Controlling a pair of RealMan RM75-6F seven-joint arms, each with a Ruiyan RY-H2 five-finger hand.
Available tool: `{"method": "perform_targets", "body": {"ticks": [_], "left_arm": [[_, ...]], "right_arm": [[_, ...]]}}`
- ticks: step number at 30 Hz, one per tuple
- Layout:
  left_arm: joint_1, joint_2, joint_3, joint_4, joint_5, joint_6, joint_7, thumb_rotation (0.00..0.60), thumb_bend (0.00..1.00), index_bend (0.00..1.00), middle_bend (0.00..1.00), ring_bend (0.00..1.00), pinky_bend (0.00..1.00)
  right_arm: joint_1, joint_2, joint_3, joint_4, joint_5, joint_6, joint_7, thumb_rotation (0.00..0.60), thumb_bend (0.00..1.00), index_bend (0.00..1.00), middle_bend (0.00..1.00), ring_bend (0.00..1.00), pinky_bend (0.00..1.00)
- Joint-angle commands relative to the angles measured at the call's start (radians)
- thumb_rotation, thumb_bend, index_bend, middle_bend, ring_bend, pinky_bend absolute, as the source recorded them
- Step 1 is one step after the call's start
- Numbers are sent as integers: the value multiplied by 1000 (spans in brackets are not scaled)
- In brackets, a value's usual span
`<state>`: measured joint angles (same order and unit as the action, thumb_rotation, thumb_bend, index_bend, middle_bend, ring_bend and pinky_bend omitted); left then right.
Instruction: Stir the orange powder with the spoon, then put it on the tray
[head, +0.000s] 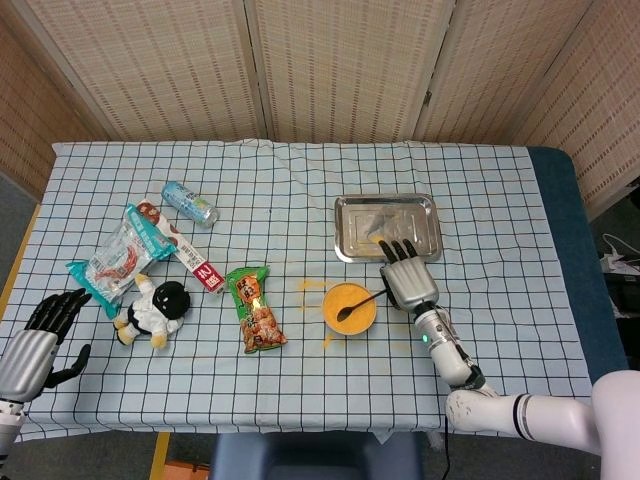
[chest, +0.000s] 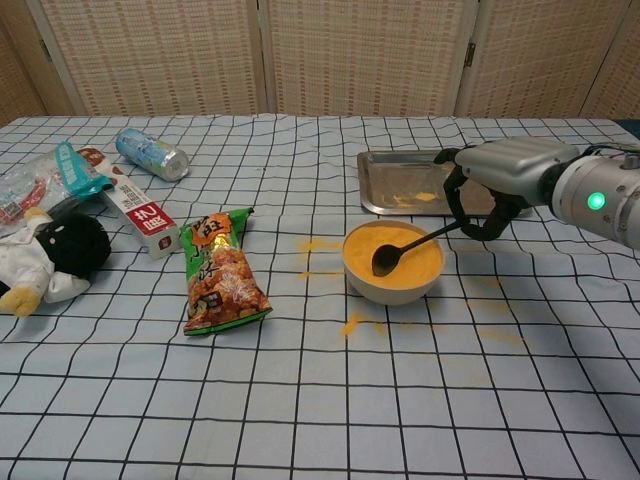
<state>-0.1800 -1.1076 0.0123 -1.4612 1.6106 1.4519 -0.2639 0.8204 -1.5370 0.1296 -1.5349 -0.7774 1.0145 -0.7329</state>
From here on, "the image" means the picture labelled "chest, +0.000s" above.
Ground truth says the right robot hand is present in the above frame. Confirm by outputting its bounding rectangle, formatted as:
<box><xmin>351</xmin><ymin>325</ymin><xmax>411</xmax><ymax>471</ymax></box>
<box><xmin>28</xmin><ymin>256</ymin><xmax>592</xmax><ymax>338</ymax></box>
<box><xmin>433</xmin><ymin>138</ymin><xmax>582</xmax><ymax>243</ymax></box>

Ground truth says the black spoon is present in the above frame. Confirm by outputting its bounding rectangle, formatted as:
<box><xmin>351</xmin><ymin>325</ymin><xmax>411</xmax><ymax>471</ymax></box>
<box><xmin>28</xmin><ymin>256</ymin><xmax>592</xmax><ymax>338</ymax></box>
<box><xmin>370</xmin><ymin>219</ymin><xmax>464</xmax><ymax>278</ymax></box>

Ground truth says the stainless steel tray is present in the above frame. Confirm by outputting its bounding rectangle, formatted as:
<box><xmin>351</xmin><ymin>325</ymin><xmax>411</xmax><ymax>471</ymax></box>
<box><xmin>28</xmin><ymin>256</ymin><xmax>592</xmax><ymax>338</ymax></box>
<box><xmin>356</xmin><ymin>149</ymin><xmax>534</xmax><ymax>218</ymax></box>

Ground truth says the bowl of orange powder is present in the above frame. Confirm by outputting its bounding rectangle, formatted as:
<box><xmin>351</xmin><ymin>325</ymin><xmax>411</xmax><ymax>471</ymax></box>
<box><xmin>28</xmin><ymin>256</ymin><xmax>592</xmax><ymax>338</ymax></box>
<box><xmin>341</xmin><ymin>221</ymin><xmax>446</xmax><ymax>307</ymax></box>

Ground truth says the beige folding screen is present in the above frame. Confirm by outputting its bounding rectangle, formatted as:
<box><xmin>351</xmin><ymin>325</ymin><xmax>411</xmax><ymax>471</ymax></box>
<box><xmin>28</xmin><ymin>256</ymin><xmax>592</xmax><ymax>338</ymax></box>
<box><xmin>0</xmin><ymin>0</ymin><xmax>640</xmax><ymax>122</ymax></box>

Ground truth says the blue checkered tablecloth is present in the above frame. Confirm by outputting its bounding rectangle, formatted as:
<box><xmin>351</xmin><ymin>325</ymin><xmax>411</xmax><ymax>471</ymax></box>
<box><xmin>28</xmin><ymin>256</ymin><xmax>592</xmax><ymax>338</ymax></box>
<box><xmin>0</xmin><ymin>113</ymin><xmax>640</xmax><ymax>480</ymax></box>

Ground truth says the green snack bag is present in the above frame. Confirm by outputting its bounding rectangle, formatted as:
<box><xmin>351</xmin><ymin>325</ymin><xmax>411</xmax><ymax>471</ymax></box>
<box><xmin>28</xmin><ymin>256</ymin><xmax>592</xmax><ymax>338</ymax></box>
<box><xmin>179</xmin><ymin>206</ymin><xmax>274</xmax><ymax>337</ymax></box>

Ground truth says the blue drink can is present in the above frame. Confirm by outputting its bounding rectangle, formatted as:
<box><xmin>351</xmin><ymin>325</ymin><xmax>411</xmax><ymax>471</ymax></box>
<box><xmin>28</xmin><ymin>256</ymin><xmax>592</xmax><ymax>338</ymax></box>
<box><xmin>115</xmin><ymin>128</ymin><xmax>192</xmax><ymax>183</ymax></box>

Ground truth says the long red white box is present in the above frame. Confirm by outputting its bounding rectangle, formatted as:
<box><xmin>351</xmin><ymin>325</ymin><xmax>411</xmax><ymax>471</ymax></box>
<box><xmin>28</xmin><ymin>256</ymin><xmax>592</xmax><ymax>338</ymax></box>
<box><xmin>77</xmin><ymin>145</ymin><xmax>182</xmax><ymax>261</ymax></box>

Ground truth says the teal clear snack bag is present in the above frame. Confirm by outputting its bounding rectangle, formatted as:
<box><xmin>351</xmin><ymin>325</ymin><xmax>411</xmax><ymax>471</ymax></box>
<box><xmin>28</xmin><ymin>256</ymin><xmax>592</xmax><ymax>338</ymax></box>
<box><xmin>0</xmin><ymin>140</ymin><xmax>118</xmax><ymax>227</ymax></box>

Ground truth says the black white plush toy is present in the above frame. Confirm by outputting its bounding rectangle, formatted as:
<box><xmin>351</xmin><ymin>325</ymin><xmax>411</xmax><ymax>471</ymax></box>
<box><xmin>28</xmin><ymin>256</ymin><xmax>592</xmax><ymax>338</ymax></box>
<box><xmin>0</xmin><ymin>206</ymin><xmax>113</xmax><ymax>319</ymax></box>

